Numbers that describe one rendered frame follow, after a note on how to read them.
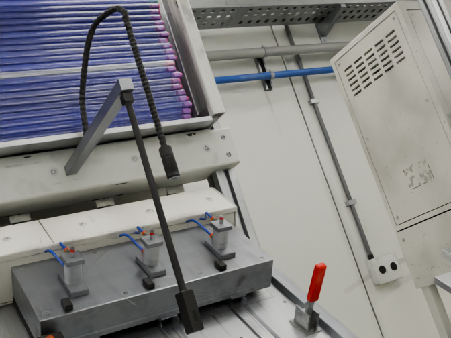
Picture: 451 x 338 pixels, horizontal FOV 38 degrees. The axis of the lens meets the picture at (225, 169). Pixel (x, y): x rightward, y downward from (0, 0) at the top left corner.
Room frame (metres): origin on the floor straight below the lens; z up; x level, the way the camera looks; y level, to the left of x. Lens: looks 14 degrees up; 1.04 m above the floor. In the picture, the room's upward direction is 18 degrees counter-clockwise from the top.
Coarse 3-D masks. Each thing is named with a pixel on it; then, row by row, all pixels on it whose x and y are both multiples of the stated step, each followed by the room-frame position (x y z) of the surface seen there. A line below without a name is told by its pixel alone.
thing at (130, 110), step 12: (132, 108) 0.71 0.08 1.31; (132, 120) 0.71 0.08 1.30; (144, 156) 0.71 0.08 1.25; (144, 168) 0.71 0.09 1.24; (156, 192) 0.71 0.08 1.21; (156, 204) 0.71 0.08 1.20; (168, 240) 0.71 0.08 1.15; (168, 252) 0.71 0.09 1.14; (180, 276) 0.71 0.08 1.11; (180, 288) 0.71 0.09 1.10
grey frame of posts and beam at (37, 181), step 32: (160, 0) 1.11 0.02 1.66; (192, 96) 1.11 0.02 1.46; (224, 128) 1.10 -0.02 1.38; (0, 160) 0.90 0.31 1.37; (32, 160) 0.93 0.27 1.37; (64, 160) 0.95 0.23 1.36; (96, 160) 0.98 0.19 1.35; (128, 160) 1.00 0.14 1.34; (160, 160) 1.03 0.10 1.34; (192, 160) 1.06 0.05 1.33; (224, 160) 1.09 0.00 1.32; (0, 192) 0.90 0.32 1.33; (32, 192) 0.92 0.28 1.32; (64, 192) 0.95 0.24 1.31; (96, 192) 1.00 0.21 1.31; (128, 192) 1.07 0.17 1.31; (224, 192) 1.11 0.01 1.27
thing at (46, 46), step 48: (0, 0) 0.91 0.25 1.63; (48, 0) 0.94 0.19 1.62; (96, 0) 0.98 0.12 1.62; (144, 0) 1.03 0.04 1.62; (0, 48) 0.90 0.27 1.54; (48, 48) 0.93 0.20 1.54; (96, 48) 0.97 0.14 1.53; (144, 48) 1.01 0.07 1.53; (0, 96) 0.89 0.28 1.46; (48, 96) 0.92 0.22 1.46; (96, 96) 0.96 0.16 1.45; (144, 96) 1.00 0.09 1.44
